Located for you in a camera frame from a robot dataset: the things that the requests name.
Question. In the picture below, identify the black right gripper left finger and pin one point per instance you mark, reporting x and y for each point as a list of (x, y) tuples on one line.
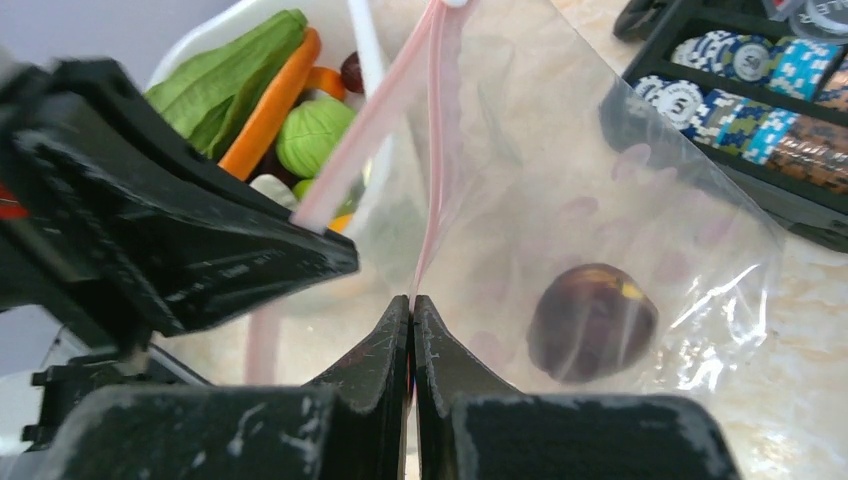
[(347, 423)]

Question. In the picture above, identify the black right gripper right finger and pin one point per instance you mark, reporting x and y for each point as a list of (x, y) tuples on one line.
[(474, 425)]

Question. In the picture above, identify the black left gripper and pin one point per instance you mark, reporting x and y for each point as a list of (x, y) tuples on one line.
[(206, 247)]

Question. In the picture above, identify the dark purple round fruit toy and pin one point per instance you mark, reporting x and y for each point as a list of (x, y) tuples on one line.
[(592, 321)]

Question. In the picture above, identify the clear zip top bag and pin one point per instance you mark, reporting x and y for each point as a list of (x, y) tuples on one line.
[(487, 174)]

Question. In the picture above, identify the white radish toy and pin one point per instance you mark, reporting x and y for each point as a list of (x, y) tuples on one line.
[(274, 189)]

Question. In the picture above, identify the orange carrot toy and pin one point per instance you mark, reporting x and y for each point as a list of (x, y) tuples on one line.
[(267, 118)]

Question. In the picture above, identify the small green lime toy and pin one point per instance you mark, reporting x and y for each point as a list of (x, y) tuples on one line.
[(301, 188)]

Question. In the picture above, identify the small orange fruit toy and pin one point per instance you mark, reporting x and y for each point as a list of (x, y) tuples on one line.
[(340, 223)]

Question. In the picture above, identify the green leafy vegetable toy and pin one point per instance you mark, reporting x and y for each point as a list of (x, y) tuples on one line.
[(208, 98)]

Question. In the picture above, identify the green cabbage toy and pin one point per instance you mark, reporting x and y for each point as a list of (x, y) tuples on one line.
[(310, 134)]

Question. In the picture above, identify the black poker chip case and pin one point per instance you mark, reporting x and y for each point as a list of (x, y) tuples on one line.
[(767, 107)]

